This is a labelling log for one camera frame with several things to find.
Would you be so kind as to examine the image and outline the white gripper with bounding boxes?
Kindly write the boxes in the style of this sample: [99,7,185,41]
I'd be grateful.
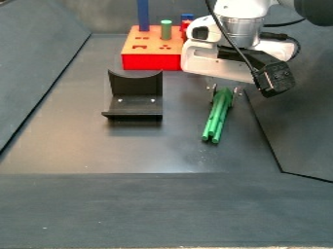
[180,16,296,107]

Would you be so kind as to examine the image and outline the green three prong object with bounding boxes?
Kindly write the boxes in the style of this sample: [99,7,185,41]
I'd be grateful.
[201,88,232,144]

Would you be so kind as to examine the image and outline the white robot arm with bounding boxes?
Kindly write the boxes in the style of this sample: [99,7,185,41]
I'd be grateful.
[180,0,333,97]

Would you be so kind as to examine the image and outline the black curved fixture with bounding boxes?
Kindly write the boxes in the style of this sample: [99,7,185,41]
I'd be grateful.
[101,71,163,120]

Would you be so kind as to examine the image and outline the red peg board block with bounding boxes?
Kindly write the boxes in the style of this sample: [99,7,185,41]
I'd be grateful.
[120,25,183,71]

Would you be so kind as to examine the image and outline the red star peg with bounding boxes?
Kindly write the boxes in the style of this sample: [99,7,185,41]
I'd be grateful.
[180,20,191,41]

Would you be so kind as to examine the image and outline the short blue rounded peg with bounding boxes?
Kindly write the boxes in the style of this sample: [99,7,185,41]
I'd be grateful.
[179,13,193,31]

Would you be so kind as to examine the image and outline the tall blue rectangular peg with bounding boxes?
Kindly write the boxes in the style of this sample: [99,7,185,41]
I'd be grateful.
[136,0,149,31]

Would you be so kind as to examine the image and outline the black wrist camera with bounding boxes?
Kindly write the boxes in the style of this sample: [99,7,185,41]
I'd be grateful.
[254,61,295,97]

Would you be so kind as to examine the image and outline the black camera cable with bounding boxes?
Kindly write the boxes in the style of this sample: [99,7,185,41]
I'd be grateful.
[204,0,302,74]

